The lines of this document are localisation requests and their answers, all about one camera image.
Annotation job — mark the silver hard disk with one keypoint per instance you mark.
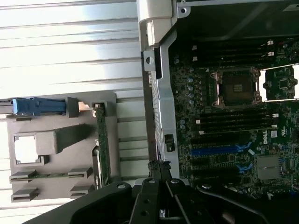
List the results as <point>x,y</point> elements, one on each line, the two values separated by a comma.
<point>5,106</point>

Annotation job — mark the black slot with blue latch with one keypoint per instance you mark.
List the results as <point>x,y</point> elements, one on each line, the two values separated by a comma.
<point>210,164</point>

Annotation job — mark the blue expansion slot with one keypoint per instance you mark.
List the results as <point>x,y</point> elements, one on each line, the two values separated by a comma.
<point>212,151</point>

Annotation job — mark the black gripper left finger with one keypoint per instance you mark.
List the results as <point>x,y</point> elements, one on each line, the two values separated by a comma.
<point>144,203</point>

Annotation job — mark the silver chipset heatsink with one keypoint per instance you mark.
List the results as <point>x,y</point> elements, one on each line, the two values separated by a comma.
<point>268,167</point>

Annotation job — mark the green Dell motherboard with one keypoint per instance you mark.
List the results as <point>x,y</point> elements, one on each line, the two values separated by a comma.
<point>182,93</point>

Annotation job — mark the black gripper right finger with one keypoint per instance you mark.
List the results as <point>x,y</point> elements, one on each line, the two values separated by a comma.
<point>184,205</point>

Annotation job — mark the CPU socket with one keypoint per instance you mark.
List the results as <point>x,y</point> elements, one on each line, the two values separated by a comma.
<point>236,87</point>

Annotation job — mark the blue disk caddy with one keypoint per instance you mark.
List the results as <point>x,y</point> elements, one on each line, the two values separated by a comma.
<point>35,107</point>

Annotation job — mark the silver CPU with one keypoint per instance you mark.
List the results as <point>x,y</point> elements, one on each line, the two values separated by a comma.
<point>25,149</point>

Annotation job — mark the open black PC case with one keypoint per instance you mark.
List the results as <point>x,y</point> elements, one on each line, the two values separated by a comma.
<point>163,105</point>

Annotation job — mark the metal socket cover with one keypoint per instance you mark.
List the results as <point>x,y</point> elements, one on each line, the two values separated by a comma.
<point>283,84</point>

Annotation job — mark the grey parts rack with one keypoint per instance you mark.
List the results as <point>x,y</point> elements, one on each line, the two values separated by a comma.
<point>58,163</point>

